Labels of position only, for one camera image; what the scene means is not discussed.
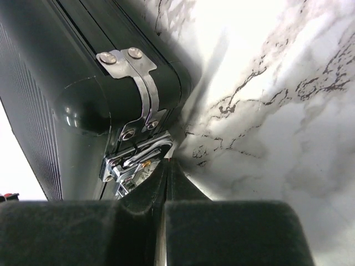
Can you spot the black poker chip case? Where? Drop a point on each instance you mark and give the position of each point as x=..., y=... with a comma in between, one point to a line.
x=82, y=81

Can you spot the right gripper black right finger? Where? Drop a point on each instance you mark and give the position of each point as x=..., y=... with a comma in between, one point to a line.
x=181, y=193

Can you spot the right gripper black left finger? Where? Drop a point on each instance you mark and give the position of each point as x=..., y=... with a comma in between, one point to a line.
x=140, y=219

